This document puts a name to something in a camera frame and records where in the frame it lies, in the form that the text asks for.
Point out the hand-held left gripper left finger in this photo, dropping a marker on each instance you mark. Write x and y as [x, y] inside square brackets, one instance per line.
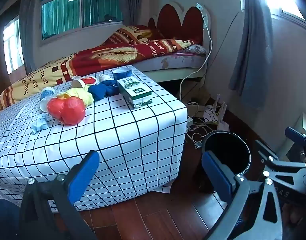
[84, 177]

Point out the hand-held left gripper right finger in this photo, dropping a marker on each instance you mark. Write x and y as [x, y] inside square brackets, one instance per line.
[218, 177]

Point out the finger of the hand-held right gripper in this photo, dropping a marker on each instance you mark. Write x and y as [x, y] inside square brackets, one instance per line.
[294, 133]
[266, 151]

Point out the black trash bin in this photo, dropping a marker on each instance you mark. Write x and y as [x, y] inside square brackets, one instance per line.
[233, 150]

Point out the pale blue paper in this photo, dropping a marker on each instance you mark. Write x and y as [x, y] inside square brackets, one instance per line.
[40, 123]

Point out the red plastic bag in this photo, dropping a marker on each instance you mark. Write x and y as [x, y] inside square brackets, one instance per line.
[68, 110]

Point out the yellow cloth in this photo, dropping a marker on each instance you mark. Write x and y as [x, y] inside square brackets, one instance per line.
[80, 96]

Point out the blue cloth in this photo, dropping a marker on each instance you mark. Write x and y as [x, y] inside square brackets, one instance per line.
[100, 90]

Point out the clear plastic cup blue label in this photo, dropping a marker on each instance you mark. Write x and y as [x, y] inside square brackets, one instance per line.
[46, 96]

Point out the red paper cup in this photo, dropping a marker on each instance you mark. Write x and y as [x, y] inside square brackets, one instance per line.
[86, 81]

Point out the green tissue box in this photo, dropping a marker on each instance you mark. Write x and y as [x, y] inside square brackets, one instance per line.
[133, 90]

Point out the blue round container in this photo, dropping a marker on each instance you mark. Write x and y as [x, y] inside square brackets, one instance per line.
[123, 73]

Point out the person's right hand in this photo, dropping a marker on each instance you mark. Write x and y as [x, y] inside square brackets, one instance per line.
[295, 216]

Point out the table with checked white cloth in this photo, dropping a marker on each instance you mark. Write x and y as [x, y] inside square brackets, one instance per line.
[105, 142]

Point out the white router with antennas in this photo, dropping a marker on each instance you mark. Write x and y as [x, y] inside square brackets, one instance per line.
[222, 115]

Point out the white power strip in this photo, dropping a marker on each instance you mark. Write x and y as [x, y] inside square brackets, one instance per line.
[189, 123]

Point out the cardboard box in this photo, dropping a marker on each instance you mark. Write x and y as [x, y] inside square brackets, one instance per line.
[195, 105]

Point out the grey blue curtain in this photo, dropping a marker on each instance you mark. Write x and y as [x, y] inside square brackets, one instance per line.
[253, 55]

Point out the person's blue pants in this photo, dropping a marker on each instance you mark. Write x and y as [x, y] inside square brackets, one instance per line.
[5, 220]

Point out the bed with red blanket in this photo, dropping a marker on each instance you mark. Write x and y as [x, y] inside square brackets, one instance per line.
[105, 57]

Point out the floral pillow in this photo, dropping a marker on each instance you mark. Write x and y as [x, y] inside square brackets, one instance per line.
[193, 49]

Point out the white bed with red headboard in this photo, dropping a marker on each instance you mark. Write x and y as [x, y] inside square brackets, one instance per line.
[168, 61]

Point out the narrow side window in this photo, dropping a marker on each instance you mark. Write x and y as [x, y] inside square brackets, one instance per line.
[11, 45]

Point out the dark small object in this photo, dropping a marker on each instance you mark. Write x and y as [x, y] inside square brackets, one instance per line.
[108, 18]

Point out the large window with green curtain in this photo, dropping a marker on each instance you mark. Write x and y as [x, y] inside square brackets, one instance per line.
[80, 7]

